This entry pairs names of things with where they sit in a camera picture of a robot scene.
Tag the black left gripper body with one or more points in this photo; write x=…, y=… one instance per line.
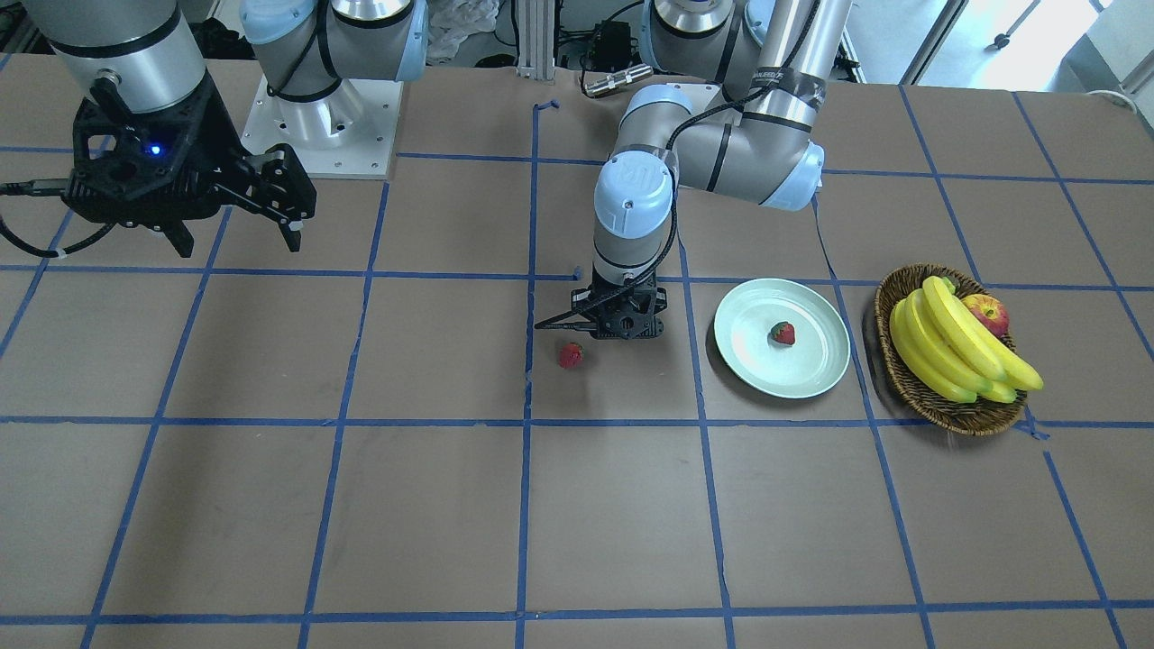
x=557, y=320

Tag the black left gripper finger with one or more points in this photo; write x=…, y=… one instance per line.
x=574, y=319

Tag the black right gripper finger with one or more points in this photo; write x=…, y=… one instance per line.
x=291, y=231
x=180, y=238

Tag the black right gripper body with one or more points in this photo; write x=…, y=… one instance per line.
x=215, y=138

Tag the red strawberry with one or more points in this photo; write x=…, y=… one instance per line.
x=571, y=355
x=783, y=333

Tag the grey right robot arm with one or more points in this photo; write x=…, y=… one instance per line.
x=135, y=54

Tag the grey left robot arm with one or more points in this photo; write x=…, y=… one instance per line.
x=769, y=60

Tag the pale green round plate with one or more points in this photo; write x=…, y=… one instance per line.
x=814, y=365

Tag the yellow banana bunch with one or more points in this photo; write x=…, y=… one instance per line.
x=944, y=345

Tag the red yellow apple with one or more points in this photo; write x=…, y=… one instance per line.
x=990, y=312

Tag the brown wicker basket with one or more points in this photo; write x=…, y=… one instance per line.
x=895, y=382

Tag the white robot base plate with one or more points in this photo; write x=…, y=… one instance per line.
x=361, y=135

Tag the aluminium frame post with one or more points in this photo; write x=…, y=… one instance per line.
x=536, y=39

